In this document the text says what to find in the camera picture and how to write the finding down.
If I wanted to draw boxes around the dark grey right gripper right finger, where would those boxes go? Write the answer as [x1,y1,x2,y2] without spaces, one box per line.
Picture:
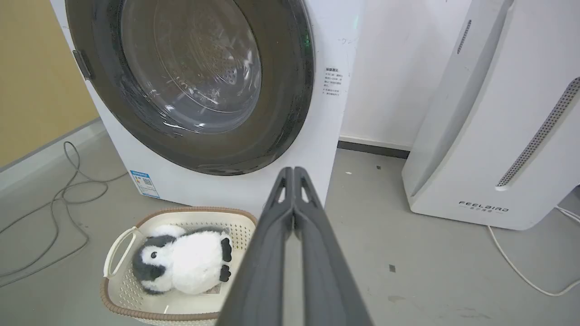
[294,167,373,326]

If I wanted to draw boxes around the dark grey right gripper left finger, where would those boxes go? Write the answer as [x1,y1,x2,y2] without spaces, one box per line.
[216,167,295,326]

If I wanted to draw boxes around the white front-load washing machine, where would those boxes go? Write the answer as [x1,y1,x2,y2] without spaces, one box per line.
[50,0,365,218]

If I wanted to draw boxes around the dark round washing machine door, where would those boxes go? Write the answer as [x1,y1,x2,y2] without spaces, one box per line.
[65,0,315,176]

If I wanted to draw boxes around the white grey plush penguin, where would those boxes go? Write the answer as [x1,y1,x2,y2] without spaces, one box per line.
[132,224,233,296]

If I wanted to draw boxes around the cream laundry basket brown rim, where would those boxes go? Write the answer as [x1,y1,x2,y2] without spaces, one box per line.
[100,207,259,326]

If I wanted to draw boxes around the white air purifier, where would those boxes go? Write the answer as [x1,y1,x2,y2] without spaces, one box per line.
[401,0,580,231]

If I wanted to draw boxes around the white power cable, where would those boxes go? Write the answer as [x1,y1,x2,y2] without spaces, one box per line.
[487,205,580,297]

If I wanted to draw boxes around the grey floor cable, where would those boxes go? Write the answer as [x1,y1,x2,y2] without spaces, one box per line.
[0,141,128,288]

